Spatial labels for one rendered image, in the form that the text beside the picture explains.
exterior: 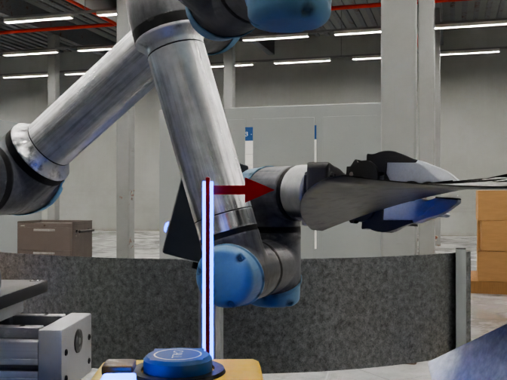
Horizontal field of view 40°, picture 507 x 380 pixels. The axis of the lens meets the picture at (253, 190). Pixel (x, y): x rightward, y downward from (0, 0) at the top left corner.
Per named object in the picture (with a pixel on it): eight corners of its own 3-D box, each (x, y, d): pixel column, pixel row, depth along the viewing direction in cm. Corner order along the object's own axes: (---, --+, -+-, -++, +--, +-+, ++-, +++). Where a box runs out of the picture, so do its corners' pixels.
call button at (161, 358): (211, 390, 39) (211, 359, 39) (139, 390, 39) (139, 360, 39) (212, 372, 43) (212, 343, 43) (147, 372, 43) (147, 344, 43)
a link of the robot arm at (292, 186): (282, 161, 92) (277, 223, 91) (306, 160, 88) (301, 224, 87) (322, 168, 96) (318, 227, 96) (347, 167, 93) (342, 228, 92)
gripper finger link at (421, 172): (485, 163, 76) (416, 169, 84) (453, 155, 73) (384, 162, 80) (485, 191, 76) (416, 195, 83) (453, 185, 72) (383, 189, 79)
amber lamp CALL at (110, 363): (133, 376, 40) (133, 366, 40) (100, 376, 40) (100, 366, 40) (136, 368, 41) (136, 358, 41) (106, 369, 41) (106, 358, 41)
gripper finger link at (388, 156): (425, 148, 78) (364, 156, 84) (416, 146, 77) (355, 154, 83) (423, 191, 77) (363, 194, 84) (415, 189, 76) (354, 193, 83)
